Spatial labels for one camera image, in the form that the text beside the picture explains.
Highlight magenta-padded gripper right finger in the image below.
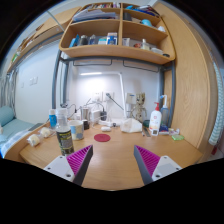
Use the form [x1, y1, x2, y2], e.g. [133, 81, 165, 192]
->
[133, 144, 183, 186]

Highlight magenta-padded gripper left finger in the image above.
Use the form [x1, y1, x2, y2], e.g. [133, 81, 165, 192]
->
[43, 144, 94, 187]

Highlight clear bottle with dark label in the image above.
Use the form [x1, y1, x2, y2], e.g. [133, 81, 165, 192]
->
[54, 108, 75, 157]

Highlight small green packet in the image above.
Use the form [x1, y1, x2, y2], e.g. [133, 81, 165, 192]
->
[171, 133, 185, 141]

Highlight wrapped pale round bun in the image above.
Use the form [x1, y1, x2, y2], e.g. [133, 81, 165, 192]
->
[26, 133, 42, 148]
[39, 126, 54, 139]

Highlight white mug with blue print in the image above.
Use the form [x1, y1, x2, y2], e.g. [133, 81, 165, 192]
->
[68, 119, 85, 141]

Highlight blue and white tube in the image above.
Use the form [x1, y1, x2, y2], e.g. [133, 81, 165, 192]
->
[48, 108, 58, 130]

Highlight white pump bottle red cap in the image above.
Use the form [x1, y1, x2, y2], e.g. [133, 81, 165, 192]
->
[148, 102, 163, 137]

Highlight flat round red coaster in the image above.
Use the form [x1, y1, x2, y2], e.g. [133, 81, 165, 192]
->
[93, 133, 112, 143]

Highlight blue spray bottle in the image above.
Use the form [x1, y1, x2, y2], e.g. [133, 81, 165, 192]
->
[159, 94, 171, 128]

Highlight steel cup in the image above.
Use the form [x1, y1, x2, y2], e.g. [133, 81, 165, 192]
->
[80, 105, 92, 123]

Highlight bed with teal sheet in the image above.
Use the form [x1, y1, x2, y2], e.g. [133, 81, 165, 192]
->
[0, 118, 44, 158]

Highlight white charger block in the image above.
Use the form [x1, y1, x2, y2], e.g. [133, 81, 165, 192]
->
[91, 109, 103, 126]

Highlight wooden tree figurine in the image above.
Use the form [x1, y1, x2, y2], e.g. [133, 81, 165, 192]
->
[133, 92, 148, 123]

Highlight white power strip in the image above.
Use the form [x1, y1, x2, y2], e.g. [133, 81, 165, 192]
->
[98, 119, 124, 128]

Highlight teal pillow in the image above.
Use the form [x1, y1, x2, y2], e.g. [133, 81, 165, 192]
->
[0, 105, 16, 128]

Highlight grey curtain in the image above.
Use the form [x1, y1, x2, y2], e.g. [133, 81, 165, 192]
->
[0, 69, 19, 114]

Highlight wooden shelf unit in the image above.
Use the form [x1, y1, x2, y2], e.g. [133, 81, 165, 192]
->
[58, 1, 177, 66]

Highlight white wall box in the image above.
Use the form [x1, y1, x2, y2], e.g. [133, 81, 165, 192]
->
[125, 92, 137, 106]

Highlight grey metal bed frame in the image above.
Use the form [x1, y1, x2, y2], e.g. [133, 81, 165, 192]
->
[51, 49, 177, 129]

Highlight white wall outlets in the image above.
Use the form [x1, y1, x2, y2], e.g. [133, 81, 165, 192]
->
[93, 91, 114, 103]

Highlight white wall switch plate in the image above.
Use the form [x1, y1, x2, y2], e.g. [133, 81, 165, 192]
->
[29, 76, 39, 87]

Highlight long wooden wall shelf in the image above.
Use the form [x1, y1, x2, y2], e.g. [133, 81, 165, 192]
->
[6, 6, 81, 74]

